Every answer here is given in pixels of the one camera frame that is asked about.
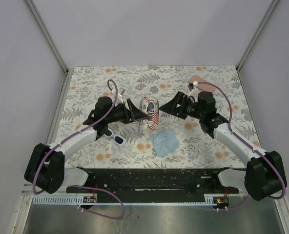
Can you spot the floral table mat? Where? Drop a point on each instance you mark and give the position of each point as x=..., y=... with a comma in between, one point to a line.
x=196, y=149

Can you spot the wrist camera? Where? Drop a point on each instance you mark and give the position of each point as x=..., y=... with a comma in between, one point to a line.
x=102, y=106
x=206, y=104

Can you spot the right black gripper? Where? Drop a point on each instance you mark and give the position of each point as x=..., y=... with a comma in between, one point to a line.
x=179, y=99

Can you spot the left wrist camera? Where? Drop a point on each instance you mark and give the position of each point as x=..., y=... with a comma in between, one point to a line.
x=102, y=106

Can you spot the white frame sunglasses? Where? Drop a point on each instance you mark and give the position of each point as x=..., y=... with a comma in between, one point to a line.
x=118, y=139

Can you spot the white slotted cable duct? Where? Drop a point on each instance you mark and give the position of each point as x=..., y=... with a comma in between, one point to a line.
x=140, y=199

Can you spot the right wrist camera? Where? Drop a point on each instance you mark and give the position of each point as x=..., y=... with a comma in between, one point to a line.
x=206, y=104

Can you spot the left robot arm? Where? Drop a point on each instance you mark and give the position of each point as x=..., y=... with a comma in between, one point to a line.
x=45, y=168

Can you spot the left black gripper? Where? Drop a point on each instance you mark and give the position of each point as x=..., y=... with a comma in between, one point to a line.
x=135, y=114

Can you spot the light blue cleaning cloth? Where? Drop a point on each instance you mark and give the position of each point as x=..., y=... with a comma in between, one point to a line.
x=164, y=142

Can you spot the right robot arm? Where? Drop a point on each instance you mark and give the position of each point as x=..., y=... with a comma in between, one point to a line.
x=265, y=174

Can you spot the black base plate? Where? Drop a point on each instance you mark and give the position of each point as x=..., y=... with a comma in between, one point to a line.
x=152, y=181

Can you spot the flag print glasses case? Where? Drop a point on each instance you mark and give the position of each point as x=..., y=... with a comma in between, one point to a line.
x=150, y=106

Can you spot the pink glasses case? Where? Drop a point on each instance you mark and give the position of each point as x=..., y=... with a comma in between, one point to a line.
x=203, y=84

